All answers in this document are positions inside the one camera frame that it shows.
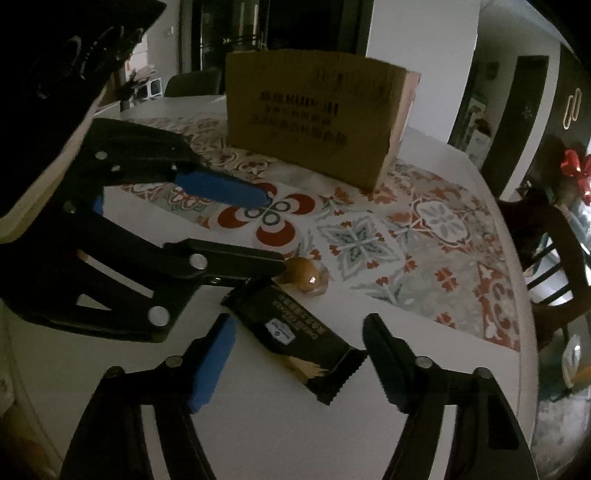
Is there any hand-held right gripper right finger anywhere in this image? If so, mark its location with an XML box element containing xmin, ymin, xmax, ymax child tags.
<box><xmin>362</xmin><ymin>313</ymin><xmax>541</xmax><ymax>480</ymax></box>

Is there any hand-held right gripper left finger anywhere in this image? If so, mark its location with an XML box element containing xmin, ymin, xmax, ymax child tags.
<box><xmin>60</xmin><ymin>314</ymin><xmax>238</xmax><ymax>480</ymax></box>

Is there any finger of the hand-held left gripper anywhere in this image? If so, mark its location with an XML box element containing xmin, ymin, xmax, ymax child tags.
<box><xmin>25</xmin><ymin>203</ymin><xmax>287</xmax><ymax>343</ymax></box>
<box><xmin>88</xmin><ymin>119</ymin><xmax>273</xmax><ymax>213</ymax></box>

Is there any dark wooden chair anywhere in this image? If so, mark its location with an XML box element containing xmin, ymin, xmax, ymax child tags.
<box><xmin>496</xmin><ymin>189</ymin><xmax>591</xmax><ymax>352</ymax></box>

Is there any golden round candy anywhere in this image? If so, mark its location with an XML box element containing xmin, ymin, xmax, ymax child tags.
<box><xmin>281</xmin><ymin>256</ymin><xmax>329</xmax><ymax>296</ymax></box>

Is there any patterned table mat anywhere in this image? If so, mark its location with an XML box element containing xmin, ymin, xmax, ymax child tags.
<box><xmin>97</xmin><ymin>108</ymin><xmax>522</xmax><ymax>354</ymax></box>

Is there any red balloon flower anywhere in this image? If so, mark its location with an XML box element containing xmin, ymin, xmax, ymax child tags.
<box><xmin>560</xmin><ymin>148</ymin><xmax>591</xmax><ymax>206</ymax></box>

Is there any gold clip wall decor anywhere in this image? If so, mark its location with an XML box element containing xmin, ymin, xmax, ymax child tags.
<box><xmin>563</xmin><ymin>88</ymin><xmax>583</xmax><ymax>131</ymax></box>

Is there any grey upholstered chair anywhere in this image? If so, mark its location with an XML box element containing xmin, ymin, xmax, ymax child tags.
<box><xmin>164</xmin><ymin>68</ymin><xmax>223</xmax><ymax>97</ymax></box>

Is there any cardboard box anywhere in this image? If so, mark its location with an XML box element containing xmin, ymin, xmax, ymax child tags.
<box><xmin>225</xmin><ymin>48</ymin><xmax>422</xmax><ymax>192</ymax></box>

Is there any black wafer biscuit packet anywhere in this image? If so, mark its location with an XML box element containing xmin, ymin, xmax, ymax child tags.
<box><xmin>222</xmin><ymin>277</ymin><xmax>370</xmax><ymax>406</ymax></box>

